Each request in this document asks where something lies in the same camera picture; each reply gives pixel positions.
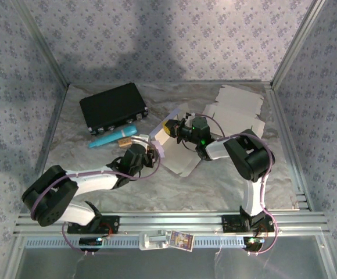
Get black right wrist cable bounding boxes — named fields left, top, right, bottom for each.
left=175, top=138, right=200, bottom=153

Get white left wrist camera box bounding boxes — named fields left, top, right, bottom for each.
left=130, top=133, right=150, bottom=146

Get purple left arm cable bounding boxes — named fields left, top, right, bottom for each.
left=30, top=136, right=161, bottom=256

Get grey slotted cable duct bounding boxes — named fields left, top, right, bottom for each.
left=24, top=235, right=246, bottom=249

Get turquoise tube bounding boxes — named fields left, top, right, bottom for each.
left=88, top=125, right=137, bottom=149

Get aluminium mounting rail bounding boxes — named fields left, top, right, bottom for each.
left=13, top=211, right=331, bottom=237

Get aluminium corner post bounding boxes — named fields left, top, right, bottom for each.
left=11, top=0, right=70, bottom=88
left=270, top=0, right=329, bottom=88

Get black right controller board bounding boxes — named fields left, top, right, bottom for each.
left=243, top=237, right=265, bottom=252

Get colourful printed card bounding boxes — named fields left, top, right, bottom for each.
left=168, top=230, right=195, bottom=251

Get black left controller board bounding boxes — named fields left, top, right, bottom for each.
left=79, top=237, right=103, bottom=252

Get aluminium rear rail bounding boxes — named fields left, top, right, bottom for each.
left=65, top=80, right=274, bottom=87

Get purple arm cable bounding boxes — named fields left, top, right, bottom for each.
left=196, top=115, right=280, bottom=256
left=30, top=136, right=161, bottom=256

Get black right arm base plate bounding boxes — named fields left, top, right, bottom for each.
left=222, top=214, right=275, bottom=233

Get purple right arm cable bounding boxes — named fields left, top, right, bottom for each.
left=196, top=115, right=280, bottom=256

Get white paper box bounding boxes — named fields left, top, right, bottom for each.
left=202, top=85, right=266, bottom=137

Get grey metal panel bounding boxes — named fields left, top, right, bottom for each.
left=17, top=246, right=329, bottom=279

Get white plastic bracket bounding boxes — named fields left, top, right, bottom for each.
left=138, top=229, right=169, bottom=251

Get lilac paper box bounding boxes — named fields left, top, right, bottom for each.
left=149, top=108, right=201, bottom=178

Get black controller board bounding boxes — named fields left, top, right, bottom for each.
left=243, top=237, right=265, bottom=252
left=79, top=237, right=103, bottom=252

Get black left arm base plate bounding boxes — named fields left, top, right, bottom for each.
left=67, top=215, right=120, bottom=235

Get black case with metal latches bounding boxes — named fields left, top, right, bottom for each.
left=79, top=83, right=149, bottom=137

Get aluminium side rail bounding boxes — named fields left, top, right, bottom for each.
left=266, top=83, right=314, bottom=212
left=26, top=84, right=70, bottom=213

